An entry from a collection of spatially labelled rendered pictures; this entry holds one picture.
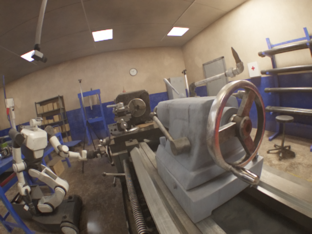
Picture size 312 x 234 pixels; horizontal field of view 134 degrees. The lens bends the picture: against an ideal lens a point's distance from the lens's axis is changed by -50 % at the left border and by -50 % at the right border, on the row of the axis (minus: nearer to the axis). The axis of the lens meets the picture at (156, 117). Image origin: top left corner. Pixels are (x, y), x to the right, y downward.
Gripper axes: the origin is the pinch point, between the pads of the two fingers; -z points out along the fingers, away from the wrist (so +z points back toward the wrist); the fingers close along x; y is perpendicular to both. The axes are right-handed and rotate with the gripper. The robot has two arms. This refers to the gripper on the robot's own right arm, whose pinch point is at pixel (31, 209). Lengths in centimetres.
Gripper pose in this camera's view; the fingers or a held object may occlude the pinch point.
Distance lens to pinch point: 169.6
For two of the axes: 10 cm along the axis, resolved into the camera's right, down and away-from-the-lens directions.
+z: 0.1, -10.0, 0.0
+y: 0.6, 0.0, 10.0
